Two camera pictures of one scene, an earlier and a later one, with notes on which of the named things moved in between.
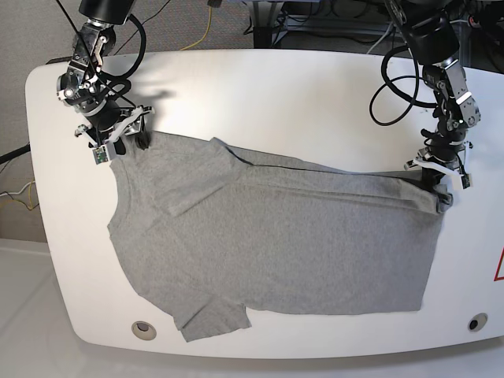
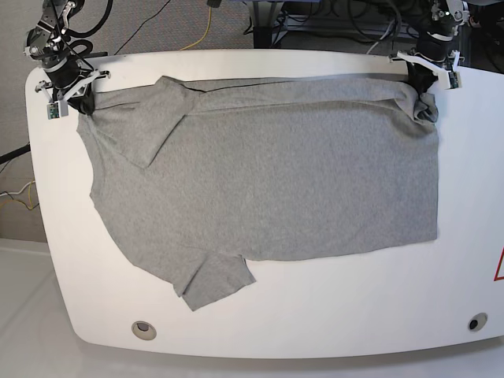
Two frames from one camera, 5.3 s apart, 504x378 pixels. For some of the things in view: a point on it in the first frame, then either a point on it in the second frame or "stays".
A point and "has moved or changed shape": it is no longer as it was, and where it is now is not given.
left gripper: x=448 y=156 → x=406 y=57
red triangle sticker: x=495 y=276 stays
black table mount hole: x=477 y=321 stays
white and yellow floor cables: x=30 y=192 stays
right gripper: x=112 y=121 → x=70 y=77
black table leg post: x=262 y=37 stays
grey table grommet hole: x=143 y=330 stays
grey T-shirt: x=209 y=232 has moved or changed shape
